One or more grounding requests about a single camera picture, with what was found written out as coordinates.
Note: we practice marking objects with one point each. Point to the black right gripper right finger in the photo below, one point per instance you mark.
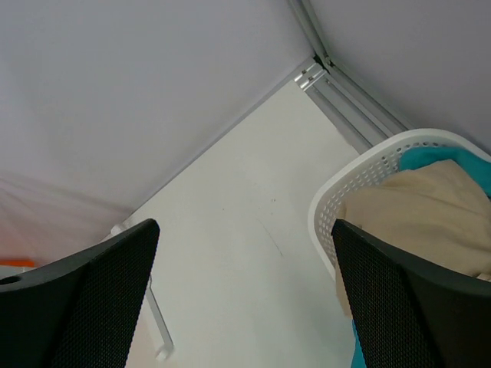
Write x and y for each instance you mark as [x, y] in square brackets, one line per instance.
[409, 312]

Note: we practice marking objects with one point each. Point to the orange t shirt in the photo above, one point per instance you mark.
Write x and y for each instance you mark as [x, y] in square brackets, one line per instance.
[21, 263]

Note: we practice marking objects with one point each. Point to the white plastic laundry basket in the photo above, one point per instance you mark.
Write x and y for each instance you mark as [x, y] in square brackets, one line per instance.
[369, 169]

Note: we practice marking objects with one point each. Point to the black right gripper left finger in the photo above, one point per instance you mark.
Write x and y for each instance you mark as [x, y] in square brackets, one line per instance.
[82, 310]

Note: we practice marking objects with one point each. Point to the metal clothes rack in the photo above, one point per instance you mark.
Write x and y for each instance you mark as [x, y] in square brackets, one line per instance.
[152, 343]

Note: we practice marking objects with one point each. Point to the beige t shirt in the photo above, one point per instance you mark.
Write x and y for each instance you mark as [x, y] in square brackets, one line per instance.
[438, 213]

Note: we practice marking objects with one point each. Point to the teal t shirt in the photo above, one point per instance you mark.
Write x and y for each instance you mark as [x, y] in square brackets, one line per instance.
[413, 268]

